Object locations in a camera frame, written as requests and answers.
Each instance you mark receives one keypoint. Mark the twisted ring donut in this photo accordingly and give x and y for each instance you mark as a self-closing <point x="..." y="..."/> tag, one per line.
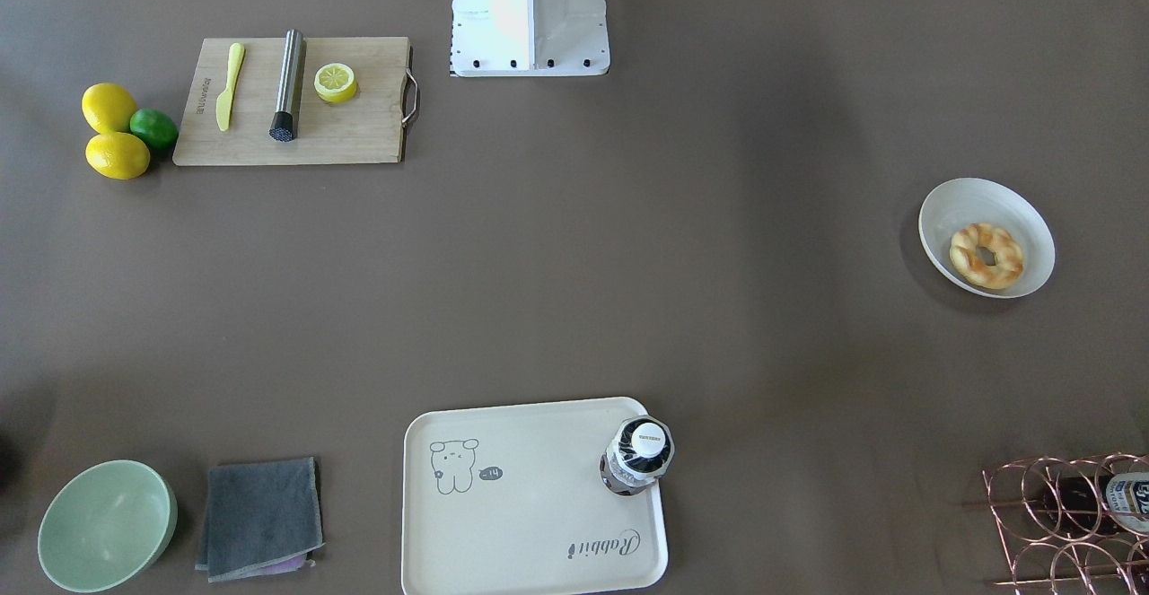
<point x="987" y="255"/>

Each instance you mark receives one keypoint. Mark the white shallow bowl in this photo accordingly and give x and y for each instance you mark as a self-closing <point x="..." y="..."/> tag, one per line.
<point x="956" y="203"/>

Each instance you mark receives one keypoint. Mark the dark tea bottle on tray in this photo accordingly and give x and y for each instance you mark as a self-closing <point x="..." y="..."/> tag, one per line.
<point x="637" y="456"/>

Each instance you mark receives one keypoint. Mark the cream rabbit tray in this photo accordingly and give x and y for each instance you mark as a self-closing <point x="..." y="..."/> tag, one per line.
<point x="510" y="500"/>

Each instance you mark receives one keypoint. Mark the wooden cutting board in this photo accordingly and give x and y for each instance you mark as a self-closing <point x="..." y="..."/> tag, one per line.
<point x="369" y="129"/>

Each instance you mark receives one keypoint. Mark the halved lemon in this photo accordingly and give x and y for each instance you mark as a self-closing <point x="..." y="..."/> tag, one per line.
<point x="335" y="83"/>

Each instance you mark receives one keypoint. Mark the yellow plastic knife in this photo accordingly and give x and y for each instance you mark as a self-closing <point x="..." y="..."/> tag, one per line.
<point x="224" y="102"/>

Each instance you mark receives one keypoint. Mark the grey folded cloth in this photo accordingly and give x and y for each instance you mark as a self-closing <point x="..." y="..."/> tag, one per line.
<point x="261" y="518"/>

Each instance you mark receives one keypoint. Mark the green lime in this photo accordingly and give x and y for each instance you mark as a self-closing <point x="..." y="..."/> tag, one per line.
<point x="156" y="129"/>

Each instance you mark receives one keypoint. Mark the yellow lemon lower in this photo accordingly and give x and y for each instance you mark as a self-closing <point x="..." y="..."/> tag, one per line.
<point x="118" y="155"/>

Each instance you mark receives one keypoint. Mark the yellow lemon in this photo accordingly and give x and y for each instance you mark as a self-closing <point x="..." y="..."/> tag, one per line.
<point x="118" y="155"/>
<point x="108" y="108"/>

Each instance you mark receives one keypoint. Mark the yellow lemon upper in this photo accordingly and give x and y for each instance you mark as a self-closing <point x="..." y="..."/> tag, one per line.
<point x="108" y="108"/>

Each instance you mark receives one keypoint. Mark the mint green bowl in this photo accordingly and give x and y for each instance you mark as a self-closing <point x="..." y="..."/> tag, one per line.
<point x="106" y="525"/>

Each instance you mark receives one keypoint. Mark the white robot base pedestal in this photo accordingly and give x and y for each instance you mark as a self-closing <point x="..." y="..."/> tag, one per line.
<point x="529" y="38"/>

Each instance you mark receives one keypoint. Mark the copper wire bottle rack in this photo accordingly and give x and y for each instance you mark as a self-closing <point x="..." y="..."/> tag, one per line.
<point x="1042" y="557"/>

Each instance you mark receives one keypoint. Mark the bottle in wire rack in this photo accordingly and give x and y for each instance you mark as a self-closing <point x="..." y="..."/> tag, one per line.
<point x="1104" y="506"/>

